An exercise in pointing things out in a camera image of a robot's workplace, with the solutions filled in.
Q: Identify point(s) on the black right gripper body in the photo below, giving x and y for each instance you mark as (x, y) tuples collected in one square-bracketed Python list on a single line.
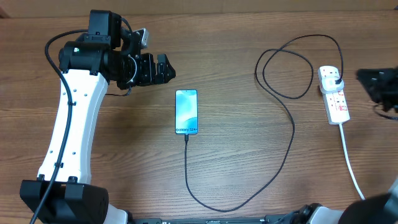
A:
[(384, 89)]

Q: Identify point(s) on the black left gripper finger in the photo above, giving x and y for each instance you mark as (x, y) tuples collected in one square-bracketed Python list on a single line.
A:
[(148, 70), (165, 72)]

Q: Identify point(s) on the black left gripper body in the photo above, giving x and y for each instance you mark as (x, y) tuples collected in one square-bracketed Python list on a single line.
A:
[(130, 72)]

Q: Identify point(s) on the Galaxy S24+ smartphone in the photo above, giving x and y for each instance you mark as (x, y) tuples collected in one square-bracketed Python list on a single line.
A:
[(186, 112)]

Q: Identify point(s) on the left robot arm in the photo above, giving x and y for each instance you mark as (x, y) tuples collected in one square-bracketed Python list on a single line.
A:
[(107, 51)]

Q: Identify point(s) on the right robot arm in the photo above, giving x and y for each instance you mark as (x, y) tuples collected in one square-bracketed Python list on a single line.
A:
[(377, 209)]

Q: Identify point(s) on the white charger plug adapter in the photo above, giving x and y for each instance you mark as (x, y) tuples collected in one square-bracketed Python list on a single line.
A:
[(329, 85)]

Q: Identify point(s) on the white power strip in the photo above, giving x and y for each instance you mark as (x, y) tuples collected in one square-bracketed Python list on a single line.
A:
[(335, 103)]

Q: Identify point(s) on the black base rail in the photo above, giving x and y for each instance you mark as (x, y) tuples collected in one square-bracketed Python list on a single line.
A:
[(214, 221)]

